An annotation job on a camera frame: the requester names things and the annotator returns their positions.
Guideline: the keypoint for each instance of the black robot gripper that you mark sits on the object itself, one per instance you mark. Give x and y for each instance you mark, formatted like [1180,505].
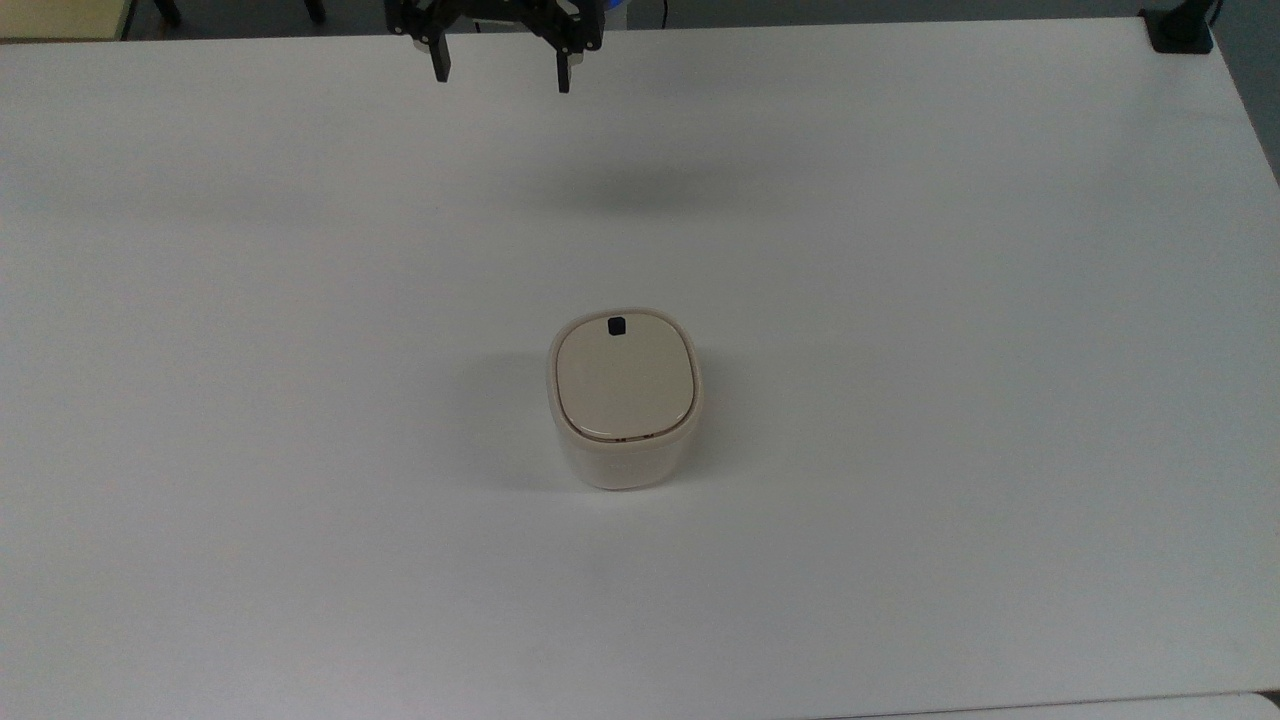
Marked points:
[500,8]

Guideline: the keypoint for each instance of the beige trash bin lid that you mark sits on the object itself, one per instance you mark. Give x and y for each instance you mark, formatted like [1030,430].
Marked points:
[625,378]

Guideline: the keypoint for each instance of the cream plastic trash bin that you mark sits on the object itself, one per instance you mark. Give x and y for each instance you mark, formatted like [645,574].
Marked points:
[624,455]

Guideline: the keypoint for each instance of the black chair leg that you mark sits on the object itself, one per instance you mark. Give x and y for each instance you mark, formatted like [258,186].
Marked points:
[169,10]
[315,9]

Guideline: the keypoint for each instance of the small black lid button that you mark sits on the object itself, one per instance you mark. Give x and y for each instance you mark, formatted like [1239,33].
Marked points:
[616,326]

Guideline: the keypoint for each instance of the light wooden cabinet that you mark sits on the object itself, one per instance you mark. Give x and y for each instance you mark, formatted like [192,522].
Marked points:
[62,18]

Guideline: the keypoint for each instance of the black table clamp mount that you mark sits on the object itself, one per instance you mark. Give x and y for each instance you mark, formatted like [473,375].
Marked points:
[1180,28]

